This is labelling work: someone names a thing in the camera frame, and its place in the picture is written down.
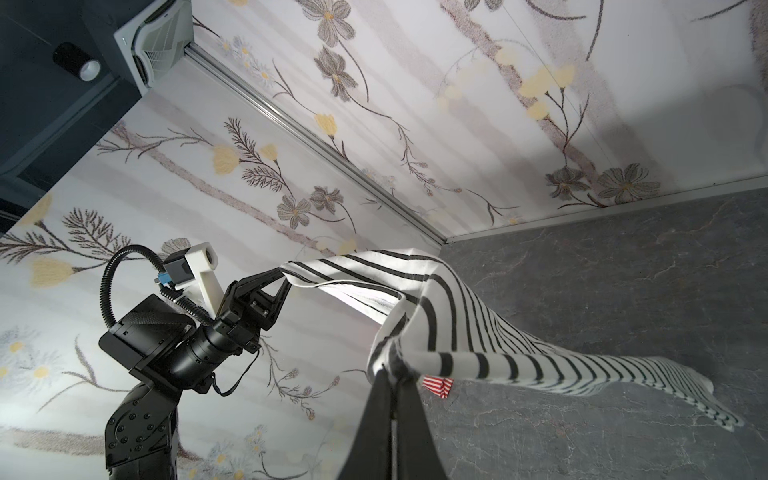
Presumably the red white striped tank top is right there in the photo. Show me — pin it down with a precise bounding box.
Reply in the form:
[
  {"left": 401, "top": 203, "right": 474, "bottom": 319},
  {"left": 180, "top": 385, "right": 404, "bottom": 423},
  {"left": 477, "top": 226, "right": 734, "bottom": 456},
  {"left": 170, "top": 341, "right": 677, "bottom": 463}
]
[{"left": 421, "top": 376, "right": 454, "bottom": 399}]

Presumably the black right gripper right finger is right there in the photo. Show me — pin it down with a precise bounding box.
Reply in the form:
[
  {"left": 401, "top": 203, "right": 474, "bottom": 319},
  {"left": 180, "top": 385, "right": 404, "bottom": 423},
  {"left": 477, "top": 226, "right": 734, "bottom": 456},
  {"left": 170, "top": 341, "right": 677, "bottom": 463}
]
[{"left": 395, "top": 377, "right": 447, "bottom": 480}]

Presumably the black white striped tank top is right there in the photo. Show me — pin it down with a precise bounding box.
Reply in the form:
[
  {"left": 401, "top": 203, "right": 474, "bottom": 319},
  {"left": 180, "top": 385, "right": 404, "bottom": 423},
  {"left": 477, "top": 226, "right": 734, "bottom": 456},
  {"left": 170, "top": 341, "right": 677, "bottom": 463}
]
[{"left": 281, "top": 249, "right": 744, "bottom": 431}]

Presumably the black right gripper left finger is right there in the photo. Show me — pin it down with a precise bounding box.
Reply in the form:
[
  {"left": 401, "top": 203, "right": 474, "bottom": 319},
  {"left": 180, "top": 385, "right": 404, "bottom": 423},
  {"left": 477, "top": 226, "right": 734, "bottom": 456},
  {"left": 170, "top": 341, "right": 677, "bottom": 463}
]
[{"left": 338, "top": 370, "right": 393, "bottom": 480}]

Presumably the white ceiling vent unit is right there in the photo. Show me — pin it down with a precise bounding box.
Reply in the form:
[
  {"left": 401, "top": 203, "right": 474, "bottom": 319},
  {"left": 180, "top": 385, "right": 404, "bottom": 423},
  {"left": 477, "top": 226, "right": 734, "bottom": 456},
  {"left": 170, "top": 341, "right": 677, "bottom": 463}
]
[{"left": 82, "top": 0, "right": 194, "bottom": 96}]

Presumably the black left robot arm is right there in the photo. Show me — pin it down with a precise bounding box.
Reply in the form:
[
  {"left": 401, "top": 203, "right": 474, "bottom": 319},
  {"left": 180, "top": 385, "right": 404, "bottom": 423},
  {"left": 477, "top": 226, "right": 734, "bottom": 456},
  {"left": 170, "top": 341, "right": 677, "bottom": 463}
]
[{"left": 99, "top": 267, "right": 290, "bottom": 479}]

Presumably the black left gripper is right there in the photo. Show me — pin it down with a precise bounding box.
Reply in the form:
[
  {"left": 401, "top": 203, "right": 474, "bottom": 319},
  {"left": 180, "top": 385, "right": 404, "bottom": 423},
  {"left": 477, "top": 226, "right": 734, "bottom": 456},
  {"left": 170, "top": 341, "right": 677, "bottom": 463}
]
[{"left": 161, "top": 268, "right": 291, "bottom": 390}]

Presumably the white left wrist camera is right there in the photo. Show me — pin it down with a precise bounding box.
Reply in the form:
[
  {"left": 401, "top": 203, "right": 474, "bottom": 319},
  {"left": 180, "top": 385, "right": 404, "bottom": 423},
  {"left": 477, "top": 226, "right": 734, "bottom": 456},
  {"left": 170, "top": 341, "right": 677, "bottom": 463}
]
[{"left": 159, "top": 242, "right": 224, "bottom": 318}]

